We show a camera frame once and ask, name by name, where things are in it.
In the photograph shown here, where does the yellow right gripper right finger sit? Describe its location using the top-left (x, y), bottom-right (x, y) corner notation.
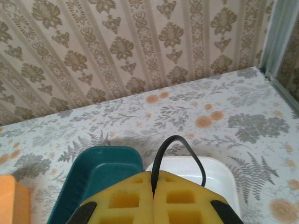
top-left (153, 169), bottom-right (244, 224)

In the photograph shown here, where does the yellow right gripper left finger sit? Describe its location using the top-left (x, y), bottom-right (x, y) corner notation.
top-left (67, 171), bottom-right (155, 224)

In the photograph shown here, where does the black cable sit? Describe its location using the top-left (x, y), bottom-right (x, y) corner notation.
top-left (151, 135), bottom-right (206, 195)

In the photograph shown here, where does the white plastic bin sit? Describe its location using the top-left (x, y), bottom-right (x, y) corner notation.
top-left (144, 155), bottom-right (242, 224)

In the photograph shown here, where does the orange plastic bin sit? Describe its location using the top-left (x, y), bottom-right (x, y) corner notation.
top-left (0, 175), bottom-right (31, 224)

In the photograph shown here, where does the teal plastic bin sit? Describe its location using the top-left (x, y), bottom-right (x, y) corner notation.
top-left (46, 146), bottom-right (144, 224)

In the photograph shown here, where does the aluminium side rail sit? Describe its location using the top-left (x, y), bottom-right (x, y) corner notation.
top-left (266, 73), bottom-right (299, 107)

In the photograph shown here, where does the aluminium frame post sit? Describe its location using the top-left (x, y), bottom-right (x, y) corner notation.
top-left (259, 0), bottom-right (299, 80)

